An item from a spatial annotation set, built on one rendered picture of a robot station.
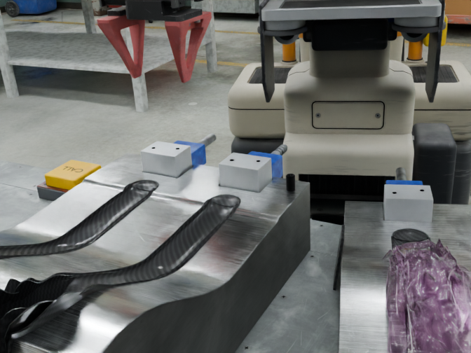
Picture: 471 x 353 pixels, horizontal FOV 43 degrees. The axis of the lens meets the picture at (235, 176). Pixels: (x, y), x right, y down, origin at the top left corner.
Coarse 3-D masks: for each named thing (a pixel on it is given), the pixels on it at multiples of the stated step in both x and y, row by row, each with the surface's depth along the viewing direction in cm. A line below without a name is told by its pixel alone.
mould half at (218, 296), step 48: (96, 192) 69; (192, 192) 67; (240, 192) 66; (288, 192) 66; (0, 240) 57; (48, 240) 60; (96, 240) 60; (144, 240) 59; (240, 240) 58; (288, 240) 64; (0, 288) 44; (144, 288) 47; (192, 288) 50; (240, 288) 55; (48, 336) 39; (96, 336) 39; (144, 336) 42; (192, 336) 48; (240, 336) 57
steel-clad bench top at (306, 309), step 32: (0, 160) 103; (0, 192) 91; (32, 192) 91; (0, 224) 82; (320, 224) 77; (320, 256) 70; (288, 288) 65; (320, 288) 64; (288, 320) 60; (320, 320) 59; (256, 352) 56; (288, 352) 55; (320, 352) 55
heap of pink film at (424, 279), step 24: (408, 264) 46; (432, 264) 45; (456, 264) 47; (408, 288) 44; (432, 288) 44; (456, 288) 45; (408, 312) 42; (432, 312) 43; (456, 312) 43; (408, 336) 43; (432, 336) 41; (456, 336) 41
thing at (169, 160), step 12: (156, 144) 74; (168, 144) 73; (180, 144) 73; (192, 144) 76; (204, 144) 76; (144, 156) 72; (156, 156) 71; (168, 156) 70; (180, 156) 71; (192, 156) 74; (204, 156) 77; (144, 168) 73; (156, 168) 72; (168, 168) 71; (180, 168) 71
